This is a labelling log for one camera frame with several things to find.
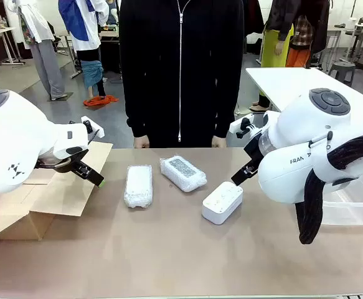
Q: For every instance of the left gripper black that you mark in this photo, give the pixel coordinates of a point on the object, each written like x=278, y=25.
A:
x=72, y=166

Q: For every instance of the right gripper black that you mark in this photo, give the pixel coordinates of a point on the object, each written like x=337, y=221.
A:
x=254, y=149

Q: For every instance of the unwrapped white clock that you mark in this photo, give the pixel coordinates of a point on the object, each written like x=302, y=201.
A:
x=221, y=202

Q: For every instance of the bubble-wrapped clock with grey display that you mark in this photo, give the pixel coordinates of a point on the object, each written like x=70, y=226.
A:
x=182, y=174

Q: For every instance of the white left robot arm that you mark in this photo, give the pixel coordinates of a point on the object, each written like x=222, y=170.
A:
x=16, y=140

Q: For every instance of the person's right forearm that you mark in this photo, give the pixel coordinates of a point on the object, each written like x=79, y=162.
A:
x=136, y=112

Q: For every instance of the person's left forearm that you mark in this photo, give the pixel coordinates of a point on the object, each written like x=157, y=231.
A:
x=226, y=112

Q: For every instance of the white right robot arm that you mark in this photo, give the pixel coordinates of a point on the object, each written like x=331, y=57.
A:
x=296, y=174

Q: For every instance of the bubble-wrapped plain white clock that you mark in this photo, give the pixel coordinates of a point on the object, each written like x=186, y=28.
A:
x=138, y=187

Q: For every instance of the person's left hand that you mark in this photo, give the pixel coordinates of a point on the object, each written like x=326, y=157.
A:
x=219, y=142

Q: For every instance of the person's right hand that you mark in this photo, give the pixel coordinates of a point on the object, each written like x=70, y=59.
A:
x=141, y=142

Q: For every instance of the brown cardboard box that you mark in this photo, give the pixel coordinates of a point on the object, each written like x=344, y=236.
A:
x=59, y=193

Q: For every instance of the orange cloth on floor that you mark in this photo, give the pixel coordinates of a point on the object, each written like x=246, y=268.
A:
x=98, y=100

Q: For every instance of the white background table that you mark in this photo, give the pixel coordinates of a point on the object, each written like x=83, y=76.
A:
x=280, y=84

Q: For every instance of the clear plastic bin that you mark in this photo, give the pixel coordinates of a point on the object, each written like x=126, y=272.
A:
x=352, y=205

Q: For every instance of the figure in yellow apron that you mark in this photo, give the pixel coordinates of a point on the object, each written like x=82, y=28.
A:
x=273, y=46

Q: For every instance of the mannequin with orange skirt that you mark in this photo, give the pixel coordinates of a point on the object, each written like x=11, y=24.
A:
x=299, y=53

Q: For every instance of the grey plastic stool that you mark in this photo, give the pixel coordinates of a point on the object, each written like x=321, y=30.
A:
x=342, y=70

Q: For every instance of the mannequin with blue white shirt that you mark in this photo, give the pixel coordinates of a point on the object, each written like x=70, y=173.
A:
x=84, y=28

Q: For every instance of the sewing machine workstation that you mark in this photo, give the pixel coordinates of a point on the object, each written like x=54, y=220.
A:
x=361, y=34

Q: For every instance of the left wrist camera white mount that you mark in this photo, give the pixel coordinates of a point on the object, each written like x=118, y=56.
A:
x=94, y=127

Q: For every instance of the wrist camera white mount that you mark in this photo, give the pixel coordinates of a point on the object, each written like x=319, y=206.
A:
x=94, y=127
x=240, y=125

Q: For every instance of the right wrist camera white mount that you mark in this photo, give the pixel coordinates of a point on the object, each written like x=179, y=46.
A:
x=240, y=125

